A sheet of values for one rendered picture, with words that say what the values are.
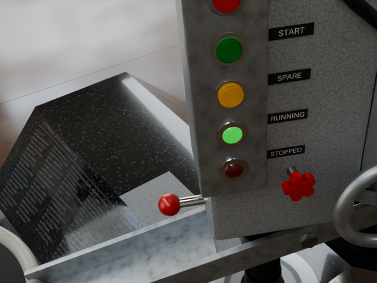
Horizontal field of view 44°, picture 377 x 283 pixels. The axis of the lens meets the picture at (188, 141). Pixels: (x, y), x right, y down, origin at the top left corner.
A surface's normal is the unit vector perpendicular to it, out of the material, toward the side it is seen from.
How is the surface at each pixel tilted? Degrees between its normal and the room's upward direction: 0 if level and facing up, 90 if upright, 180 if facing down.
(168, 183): 0
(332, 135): 90
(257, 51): 90
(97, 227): 45
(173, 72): 0
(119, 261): 15
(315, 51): 90
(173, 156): 0
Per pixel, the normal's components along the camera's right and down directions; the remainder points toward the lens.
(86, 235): -0.63, -0.26
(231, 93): 0.13, 0.59
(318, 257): -0.09, -0.79
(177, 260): -0.35, -0.73
